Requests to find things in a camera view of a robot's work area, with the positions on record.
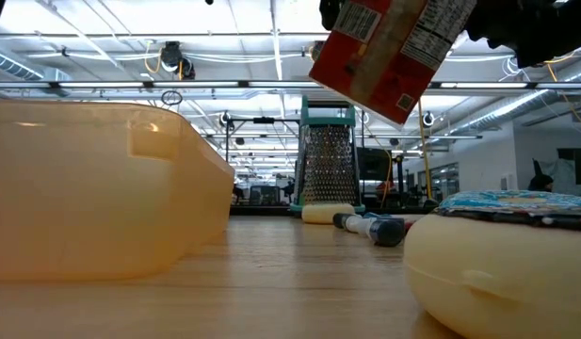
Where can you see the mint frosted toy donut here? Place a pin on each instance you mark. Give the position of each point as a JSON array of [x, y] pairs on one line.
[[325, 214]]

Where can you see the teal metal box grater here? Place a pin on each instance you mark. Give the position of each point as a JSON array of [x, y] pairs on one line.
[[327, 165]]

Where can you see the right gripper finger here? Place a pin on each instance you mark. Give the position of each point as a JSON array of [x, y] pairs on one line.
[[330, 11]]

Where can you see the orange plastic tray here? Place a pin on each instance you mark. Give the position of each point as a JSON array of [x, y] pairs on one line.
[[83, 188]]

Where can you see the red snack box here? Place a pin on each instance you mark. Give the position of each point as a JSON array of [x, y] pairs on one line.
[[389, 70]]

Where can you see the small dark bottle white cap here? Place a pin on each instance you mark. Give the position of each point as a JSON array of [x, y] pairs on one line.
[[389, 231], [358, 223]]

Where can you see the black monitor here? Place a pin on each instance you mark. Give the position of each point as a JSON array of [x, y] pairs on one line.
[[374, 165]]

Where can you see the chocolate frosted toy donut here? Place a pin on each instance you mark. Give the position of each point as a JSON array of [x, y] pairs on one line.
[[497, 273]]

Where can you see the blue frosted toy donut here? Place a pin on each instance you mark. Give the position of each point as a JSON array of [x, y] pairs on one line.
[[506, 200]]

